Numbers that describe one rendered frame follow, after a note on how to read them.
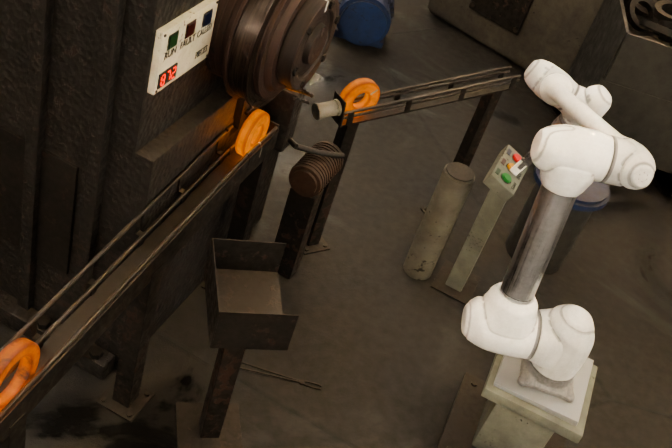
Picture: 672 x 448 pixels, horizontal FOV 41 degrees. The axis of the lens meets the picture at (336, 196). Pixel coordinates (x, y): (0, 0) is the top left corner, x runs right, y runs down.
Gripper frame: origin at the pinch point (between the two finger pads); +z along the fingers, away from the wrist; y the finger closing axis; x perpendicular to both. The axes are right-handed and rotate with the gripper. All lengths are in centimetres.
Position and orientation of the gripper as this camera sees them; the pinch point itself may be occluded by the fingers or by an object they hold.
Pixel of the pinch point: (519, 166)
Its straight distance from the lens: 319.5
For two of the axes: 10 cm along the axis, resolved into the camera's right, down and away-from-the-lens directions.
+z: -5.4, 5.5, 6.4
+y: -4.1, 4.9, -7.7
